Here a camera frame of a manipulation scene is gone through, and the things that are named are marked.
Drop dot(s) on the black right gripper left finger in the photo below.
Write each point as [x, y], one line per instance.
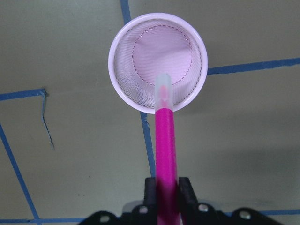
[147, 212]

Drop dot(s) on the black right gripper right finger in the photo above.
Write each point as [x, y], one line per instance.
[192, 211]

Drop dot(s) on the pink pen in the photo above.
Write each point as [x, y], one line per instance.
[166, 167]

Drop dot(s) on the pink mesh pen cup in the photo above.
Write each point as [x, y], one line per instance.
[155, 44]

